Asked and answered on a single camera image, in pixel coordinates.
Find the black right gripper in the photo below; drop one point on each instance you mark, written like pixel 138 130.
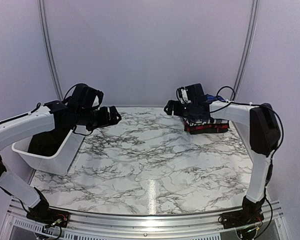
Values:
pixel 176 104

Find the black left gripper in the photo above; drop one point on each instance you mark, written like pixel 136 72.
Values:
pixel 104 120

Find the red black shirt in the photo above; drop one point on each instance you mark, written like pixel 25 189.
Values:
pixel 206 128

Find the blue plaid long sleeve shirt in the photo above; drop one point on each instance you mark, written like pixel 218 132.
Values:
pixel 213 98

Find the black white checked shirt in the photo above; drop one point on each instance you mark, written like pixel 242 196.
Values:
pixel 211 121

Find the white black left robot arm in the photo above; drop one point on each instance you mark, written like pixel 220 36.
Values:
pixel 45 118

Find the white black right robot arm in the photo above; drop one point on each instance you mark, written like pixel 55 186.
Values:
pixel 265 133

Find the black garment in bin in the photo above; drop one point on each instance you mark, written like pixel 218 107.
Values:
pixel 47 143

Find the white plastic bin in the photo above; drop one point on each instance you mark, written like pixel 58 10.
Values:
pixel 57 164

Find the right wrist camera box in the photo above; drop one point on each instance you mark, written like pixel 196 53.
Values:
pixel 186 94

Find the right aluminium wall post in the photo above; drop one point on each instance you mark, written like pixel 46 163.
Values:
pixel 251 28

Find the aluminium wall post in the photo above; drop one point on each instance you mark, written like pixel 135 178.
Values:
pixel 42 12
pixel 251 28

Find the left aluminium wall post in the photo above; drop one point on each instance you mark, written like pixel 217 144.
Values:
pixel 42 12

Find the aluminium front rail frame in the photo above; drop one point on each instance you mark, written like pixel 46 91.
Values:
pixel 100 226

